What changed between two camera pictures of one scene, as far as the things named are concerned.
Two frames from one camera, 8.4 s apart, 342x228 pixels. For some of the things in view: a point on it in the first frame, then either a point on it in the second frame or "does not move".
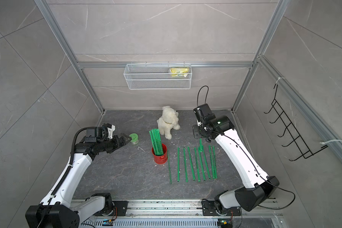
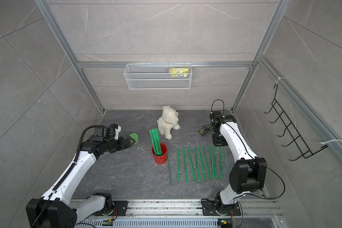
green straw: x=178 y=164 does not move
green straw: x=200 y=145 to x=222 y=176
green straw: x=207 y=169 does not move
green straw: x=202 y=166 does not move
